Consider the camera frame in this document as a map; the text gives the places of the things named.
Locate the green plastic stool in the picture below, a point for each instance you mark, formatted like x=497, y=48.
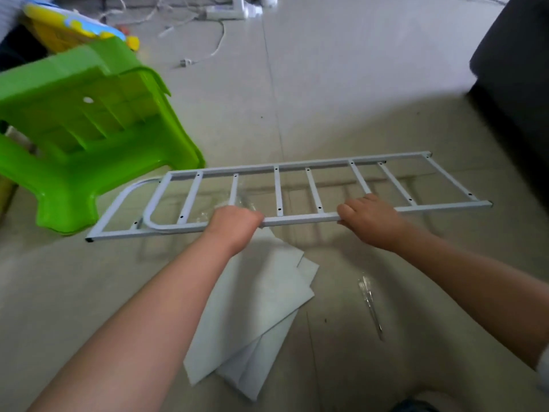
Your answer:
x=94, y=141

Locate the person's white shirt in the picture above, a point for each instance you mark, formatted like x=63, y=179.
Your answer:
x=544, y=373

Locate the person's right hand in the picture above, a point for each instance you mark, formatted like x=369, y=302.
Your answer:
x=373, y=220

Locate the grey sofa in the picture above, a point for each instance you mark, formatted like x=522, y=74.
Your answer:
x=515, y=81

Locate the white power strip with plugs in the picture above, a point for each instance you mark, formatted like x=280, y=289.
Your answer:
x=268, y=0

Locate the person's right forearm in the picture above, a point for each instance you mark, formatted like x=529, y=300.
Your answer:
x=489, y=292

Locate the person's left hand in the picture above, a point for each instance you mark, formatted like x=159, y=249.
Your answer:
x=233, y=229

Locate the person's left forearm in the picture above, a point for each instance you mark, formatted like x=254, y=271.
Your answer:
x=137, y=339

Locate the long white power strip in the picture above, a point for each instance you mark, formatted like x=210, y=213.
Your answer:
x=232, y=10

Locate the white metal frame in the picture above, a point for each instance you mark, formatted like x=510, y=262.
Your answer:
x=300, y=164
x=300, y=219

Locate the yellow plastic basket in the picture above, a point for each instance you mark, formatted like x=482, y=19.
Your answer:
x=69, y=25

